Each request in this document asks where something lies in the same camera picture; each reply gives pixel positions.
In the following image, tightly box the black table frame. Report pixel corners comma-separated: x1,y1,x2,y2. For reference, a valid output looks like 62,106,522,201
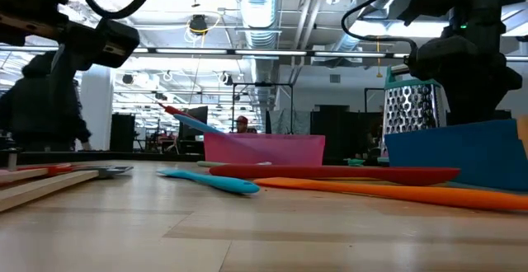
0,150,205,166

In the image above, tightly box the grey spatula wooden handle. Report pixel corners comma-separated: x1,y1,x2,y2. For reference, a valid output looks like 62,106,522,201
0,165,134,213

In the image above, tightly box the person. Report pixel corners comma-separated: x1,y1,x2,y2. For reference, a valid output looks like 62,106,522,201
0,51,92,152
233,115,259,134

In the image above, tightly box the overhead light bar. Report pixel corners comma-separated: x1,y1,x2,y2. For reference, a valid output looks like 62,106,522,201
0,45,528,63

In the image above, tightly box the orange translucent plastic bin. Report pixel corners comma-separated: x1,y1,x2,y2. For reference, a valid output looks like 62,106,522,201
516,115,528,157

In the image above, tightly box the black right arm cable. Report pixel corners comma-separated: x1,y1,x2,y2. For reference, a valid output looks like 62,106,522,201
341,0,418,55

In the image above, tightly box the dark blue plastic bin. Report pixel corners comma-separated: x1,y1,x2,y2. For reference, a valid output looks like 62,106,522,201
384,118,528,193

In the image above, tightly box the white building column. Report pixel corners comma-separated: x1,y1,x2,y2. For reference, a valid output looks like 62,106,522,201
78,63,115,152

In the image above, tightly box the teal framed box grater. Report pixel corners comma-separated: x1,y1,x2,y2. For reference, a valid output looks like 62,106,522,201
381,66,447,157

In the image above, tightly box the small blue silicone spatula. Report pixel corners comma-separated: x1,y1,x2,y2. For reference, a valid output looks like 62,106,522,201
156,168,261,195

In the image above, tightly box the black tubular stand frame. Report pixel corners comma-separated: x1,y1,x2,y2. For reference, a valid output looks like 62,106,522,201
230,81,295,135

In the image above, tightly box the red slotted spoon metal handle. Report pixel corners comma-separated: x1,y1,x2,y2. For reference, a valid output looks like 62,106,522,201
158,101,199,120

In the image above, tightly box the large blue silicone spoon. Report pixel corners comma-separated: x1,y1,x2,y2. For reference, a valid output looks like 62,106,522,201
172,114,226,136

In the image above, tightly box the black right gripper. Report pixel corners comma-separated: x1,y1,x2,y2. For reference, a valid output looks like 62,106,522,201
406,35,524,127

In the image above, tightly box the pink translucent plastic bin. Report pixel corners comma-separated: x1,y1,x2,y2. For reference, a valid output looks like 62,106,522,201
203,132,327,166

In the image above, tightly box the black cabinet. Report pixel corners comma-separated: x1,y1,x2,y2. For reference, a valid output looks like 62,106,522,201
109,113,136,152

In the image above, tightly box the all-red silicone slotted turner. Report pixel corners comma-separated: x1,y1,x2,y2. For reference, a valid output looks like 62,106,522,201
209,163,461,187

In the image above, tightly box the orange silicone spatula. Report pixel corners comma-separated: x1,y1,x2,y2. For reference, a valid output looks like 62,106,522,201
252,176,528,213

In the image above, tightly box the red spatula wooden handle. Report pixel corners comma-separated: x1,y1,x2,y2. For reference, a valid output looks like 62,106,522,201
0,162,75,185

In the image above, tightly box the straight silver ventilation duct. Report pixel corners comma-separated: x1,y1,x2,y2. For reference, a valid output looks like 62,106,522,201
234,0,284,133

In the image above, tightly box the black ceiling cable reel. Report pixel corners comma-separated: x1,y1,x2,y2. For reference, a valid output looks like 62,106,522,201
187,12,212,36

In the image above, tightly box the black room partition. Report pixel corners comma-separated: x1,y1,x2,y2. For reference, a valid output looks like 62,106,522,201
309,104,385,160

